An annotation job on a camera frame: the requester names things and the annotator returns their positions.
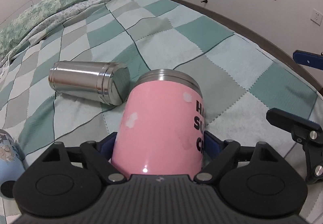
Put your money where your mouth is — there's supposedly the green floral quilt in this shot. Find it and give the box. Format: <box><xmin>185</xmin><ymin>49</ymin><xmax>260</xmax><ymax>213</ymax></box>
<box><xmin>0</xmin><ymin>0</ymin><xmax>162</xmax><ymax>64</ymax></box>

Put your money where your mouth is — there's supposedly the pink steel cup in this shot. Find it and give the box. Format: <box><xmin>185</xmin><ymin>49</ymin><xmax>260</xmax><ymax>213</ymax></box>
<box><xmin>111</xmin><ymin>69</ymin><xmax>205</xmax><ymax>178</ymax></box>

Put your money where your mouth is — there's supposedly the checkered green bed blanket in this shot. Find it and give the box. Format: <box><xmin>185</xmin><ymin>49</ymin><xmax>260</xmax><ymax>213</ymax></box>
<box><xmin>1</xmin><ymin>0</ymin><xmax>322</xmax><ymax>223</ymax></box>

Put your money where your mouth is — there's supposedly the light blue cartoon cup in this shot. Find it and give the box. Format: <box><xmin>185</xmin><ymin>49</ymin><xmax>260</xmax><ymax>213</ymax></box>
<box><xmin>0</xmin><ymin>129</ymin><xmax>25</xmax><ymax>199</ymax></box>

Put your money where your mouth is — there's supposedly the shiny steel canister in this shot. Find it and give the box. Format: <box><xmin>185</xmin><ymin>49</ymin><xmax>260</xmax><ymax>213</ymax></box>
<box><xmin>48</xmin><ymin>61</ymin><xmax>130</xmax><ymax>106</ymax></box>

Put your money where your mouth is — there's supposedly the small white wall socket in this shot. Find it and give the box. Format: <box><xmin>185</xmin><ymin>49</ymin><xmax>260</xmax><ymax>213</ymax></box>
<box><xmin>310</xmin><ymin>9</ymin><xmax>323</xmax><ymax>26</ymax></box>

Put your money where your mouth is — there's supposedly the dark wooden bed frame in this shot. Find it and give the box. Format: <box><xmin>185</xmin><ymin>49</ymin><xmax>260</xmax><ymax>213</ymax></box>
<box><xmin>172</xmin><ymin>0</ymin><xmax>322</xmax><ymax>94</ymax></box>

